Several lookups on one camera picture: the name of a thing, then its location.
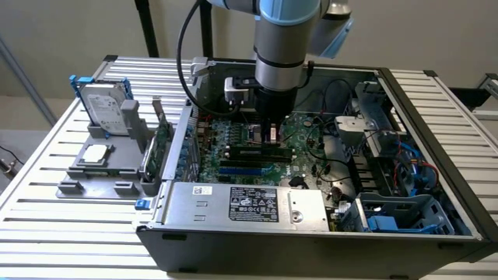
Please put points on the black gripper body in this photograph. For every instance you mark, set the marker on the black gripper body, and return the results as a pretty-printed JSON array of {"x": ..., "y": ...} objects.
[{"x": 276, "y": 102}]

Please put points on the black RAM stick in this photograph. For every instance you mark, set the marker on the black RAM stick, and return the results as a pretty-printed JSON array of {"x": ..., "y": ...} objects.
[{"x": 260, "y": 152}]

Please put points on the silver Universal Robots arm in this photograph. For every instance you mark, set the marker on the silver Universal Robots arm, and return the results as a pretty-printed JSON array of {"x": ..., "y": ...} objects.
[{"x": 280, "y": 41}]

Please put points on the black RAM slot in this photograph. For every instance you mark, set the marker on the black RAM slot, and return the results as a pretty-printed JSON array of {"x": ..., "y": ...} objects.
[{"x": 257, "y": 162}]

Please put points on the blue expansion slot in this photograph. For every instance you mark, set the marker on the blue expansion slot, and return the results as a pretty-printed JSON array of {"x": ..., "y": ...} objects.
[{"x": 245, "y": 171}]

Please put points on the green motherboard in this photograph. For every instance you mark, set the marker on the green motherboard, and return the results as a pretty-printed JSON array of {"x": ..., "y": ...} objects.
[{"x": 249, "y": 151}]

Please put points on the black open PC case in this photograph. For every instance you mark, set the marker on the black open PC case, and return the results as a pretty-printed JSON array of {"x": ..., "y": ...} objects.
[{"x": 312, "y": 189}]

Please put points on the silver power supply unit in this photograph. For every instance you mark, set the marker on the silver power supply unit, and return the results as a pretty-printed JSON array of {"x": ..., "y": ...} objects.
[{"x": 249, "y": 204}]

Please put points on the metal disk bay cage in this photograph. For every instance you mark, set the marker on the metal disk bay cage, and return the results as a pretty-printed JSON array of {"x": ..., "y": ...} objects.
[{"x": 380, "y": 122}]

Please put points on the green graphics card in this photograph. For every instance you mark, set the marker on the green graphics card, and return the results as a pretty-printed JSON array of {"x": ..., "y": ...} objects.
[{"x": 158, "y": 143}]

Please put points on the blue latch clip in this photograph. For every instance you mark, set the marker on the blue latch clip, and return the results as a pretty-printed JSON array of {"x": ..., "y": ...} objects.
[{"x": 142, "y": 203}]

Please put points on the grey parts rack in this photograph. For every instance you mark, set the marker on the grey parts rack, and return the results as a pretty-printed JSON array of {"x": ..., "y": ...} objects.
[{"x": 107, "y": 163}]

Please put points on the silver CPU chip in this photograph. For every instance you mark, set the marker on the silver CPU chip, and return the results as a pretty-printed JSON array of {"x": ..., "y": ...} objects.
[{"x": 95, "y": 153}]

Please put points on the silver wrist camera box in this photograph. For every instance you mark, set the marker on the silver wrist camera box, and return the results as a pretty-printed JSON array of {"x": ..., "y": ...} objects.
[{"x": 236, "y": 91}]

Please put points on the blue plastic drive bracket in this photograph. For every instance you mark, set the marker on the blue plastic drive bracket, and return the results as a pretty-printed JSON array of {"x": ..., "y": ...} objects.
[{"x": 384, "y": 224}]

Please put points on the black stand post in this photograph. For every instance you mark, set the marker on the black stand post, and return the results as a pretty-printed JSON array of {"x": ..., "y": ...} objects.
[{"x": 147, "y": 26}]

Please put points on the hard disk in blue bracket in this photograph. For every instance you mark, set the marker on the hard disk in blue bracket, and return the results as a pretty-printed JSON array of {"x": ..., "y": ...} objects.
[{"x": 105, "y": 108}]

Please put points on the aluminium frame rail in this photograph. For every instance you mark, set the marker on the aluminium frame rail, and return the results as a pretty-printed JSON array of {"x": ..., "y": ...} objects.
[{"x": 488, "y": 84}]

